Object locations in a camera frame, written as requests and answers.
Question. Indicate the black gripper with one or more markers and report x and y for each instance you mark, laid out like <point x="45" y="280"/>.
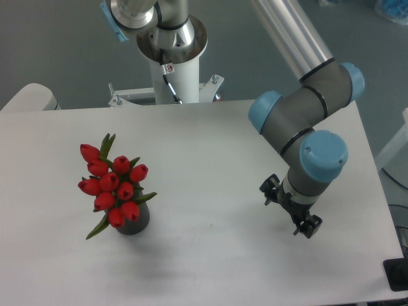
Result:
<point x="297" y="205"/>

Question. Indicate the red tulip bouquet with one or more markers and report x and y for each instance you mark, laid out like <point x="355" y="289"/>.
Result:
<point x="115" y="185"/>

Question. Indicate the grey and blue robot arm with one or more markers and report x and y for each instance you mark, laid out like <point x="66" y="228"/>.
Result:
<point x="315" y="158"/>

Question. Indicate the black ribbed vase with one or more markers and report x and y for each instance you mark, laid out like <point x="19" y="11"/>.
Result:
<point x="134" y="227"/>

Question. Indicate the white furniture on right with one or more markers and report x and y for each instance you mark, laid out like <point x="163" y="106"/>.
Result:
<point x="396" y="143"/>

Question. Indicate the black box at table edge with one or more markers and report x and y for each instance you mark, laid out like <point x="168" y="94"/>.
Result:
<point x="396" y="273"/>

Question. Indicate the blue plastic bag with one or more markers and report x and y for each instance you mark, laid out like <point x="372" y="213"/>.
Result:
<point x="393" y="10"/>

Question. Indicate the white chair on left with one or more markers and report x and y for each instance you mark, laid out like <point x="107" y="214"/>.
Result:
<point x="32" y="98"/>

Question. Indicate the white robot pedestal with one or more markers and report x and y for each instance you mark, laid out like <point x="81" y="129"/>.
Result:
<point x="174" y="62"/>

